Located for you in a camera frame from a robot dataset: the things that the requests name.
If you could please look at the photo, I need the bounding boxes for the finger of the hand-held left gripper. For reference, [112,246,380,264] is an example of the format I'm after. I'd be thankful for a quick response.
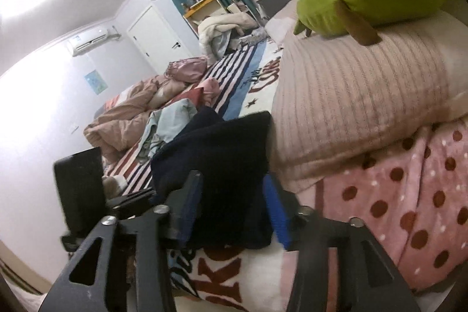
[105,189,157,219]

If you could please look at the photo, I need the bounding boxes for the striped printed blanket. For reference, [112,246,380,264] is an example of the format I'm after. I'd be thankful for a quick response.
[102,38,293,312]

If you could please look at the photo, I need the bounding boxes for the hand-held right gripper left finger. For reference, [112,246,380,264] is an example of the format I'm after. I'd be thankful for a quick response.
[38,169,203,312]

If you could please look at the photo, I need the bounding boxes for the navy sweater with planet print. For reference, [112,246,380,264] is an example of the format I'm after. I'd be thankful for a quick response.
[150,107,293,250]

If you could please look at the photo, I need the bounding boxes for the pink folded garment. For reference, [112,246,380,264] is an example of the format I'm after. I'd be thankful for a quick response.
[199,77,222,104]

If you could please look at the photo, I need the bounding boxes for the pink quilted satin cloth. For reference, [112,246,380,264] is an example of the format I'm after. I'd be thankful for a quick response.
[164,56,211,83]

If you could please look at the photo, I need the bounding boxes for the yellow cabinet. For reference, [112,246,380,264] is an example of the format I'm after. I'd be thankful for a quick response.
[183,0,223,24]

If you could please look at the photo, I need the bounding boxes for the white air conditioner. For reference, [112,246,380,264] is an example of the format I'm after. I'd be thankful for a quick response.
[67,26,121,57]

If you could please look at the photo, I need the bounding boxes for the white door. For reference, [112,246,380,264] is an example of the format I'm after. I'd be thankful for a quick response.
[126,5,192,64]

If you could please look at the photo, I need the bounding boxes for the light blue garment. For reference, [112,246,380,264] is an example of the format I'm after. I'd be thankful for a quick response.
[141,98,200,161]

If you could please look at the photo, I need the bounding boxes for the dark grey dresser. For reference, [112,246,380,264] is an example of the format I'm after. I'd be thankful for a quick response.
[260,0,306,22]

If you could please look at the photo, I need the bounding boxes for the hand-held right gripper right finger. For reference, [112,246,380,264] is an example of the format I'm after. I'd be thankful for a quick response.
[261,173,414,312]

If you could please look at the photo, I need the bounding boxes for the pink comforter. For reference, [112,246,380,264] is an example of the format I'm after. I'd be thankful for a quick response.
[83,76,191,152]

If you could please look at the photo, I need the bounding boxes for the pink ribbed pillow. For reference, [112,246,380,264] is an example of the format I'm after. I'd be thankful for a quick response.
[269,10,468,188]

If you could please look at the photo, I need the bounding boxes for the pink polka dot blanket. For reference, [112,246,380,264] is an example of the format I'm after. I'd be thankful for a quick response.
[292,122,468,298]

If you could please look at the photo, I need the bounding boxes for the beige duvet pile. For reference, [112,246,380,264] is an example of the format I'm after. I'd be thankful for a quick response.
[197,12,257,57]

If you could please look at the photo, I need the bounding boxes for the beige fleece cloth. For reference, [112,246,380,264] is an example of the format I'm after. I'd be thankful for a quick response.
[102,175,128,197]

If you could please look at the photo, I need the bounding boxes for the small teal wall poster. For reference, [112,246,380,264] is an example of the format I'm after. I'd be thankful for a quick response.
[84,70,108,94]

